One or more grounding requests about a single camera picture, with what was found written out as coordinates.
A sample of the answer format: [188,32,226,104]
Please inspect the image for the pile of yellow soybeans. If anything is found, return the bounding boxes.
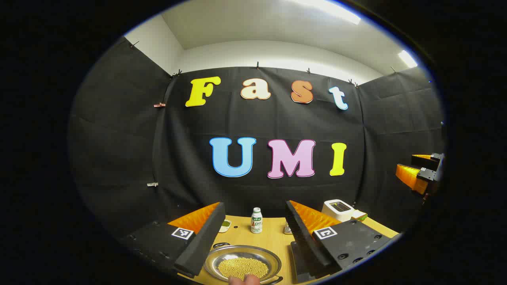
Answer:
[218,257,270,279]

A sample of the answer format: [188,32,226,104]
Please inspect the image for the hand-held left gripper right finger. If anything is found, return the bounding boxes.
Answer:
[285,200,400,284]

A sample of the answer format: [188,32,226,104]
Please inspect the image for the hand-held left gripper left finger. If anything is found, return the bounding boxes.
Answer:
[119,202,226,277]

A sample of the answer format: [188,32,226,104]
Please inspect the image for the row of black backdrop clips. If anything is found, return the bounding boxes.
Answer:
[130,40,397,88]

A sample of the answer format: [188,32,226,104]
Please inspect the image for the white milk bottle green label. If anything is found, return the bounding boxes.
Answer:
[251,207,263,234]

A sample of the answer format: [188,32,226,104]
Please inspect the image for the ceiling light panel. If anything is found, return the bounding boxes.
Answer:
[398,50,419,68]

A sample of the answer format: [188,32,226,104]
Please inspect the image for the white toaster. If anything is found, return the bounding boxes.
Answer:
[322,199,355,222]

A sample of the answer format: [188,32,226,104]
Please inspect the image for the stainless steel pot black handles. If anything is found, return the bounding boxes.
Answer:
[203,242,284,285]

